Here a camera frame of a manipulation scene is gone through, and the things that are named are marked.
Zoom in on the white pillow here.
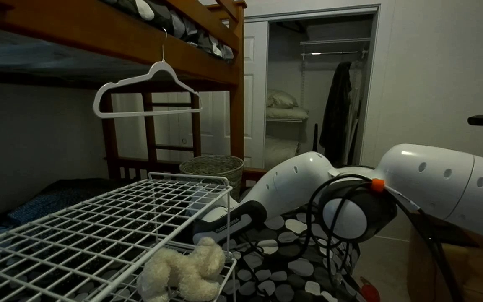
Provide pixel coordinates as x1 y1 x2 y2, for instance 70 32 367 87
266 89 300 111

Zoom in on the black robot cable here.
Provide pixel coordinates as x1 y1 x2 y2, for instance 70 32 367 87
300 173 467 302

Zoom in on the spotted upper bunk bedding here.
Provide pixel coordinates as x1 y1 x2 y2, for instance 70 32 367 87
100 0 236 62

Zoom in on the black dustpan brush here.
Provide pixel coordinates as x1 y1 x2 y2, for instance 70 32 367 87
310 123 321 155

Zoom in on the blue blanket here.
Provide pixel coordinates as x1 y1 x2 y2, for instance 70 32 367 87
0 176 127 245

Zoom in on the woven round basket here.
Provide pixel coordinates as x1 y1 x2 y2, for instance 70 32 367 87
177 153 246 195

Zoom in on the folded white linen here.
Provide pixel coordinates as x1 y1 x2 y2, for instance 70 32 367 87
264 106 310 124

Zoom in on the red object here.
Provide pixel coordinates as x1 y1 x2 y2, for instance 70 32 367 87
357 277 383 302

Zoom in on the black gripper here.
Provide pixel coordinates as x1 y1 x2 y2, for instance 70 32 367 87
192 200 269 243

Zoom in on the black grey spotted bedspread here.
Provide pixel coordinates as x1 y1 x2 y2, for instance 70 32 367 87
217 207 363 302

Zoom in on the white closet door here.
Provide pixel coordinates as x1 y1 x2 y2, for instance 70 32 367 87
241 20 269 170

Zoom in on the white clothes hanger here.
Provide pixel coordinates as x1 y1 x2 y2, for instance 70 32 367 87
90 32 202 121

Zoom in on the white wire rack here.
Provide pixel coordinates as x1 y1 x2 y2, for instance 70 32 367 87
0 170 239 302

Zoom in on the closet shelf with rod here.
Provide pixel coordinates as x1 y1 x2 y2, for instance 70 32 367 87
298 37 373 62

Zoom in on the dark hanging coat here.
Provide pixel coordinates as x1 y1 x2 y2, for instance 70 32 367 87
318 59 355 170

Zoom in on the cream plush toy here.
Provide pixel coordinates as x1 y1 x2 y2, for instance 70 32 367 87
135 235 227 302

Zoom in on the wooden bunk bed frame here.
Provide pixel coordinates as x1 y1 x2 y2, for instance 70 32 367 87
0 0 288 213

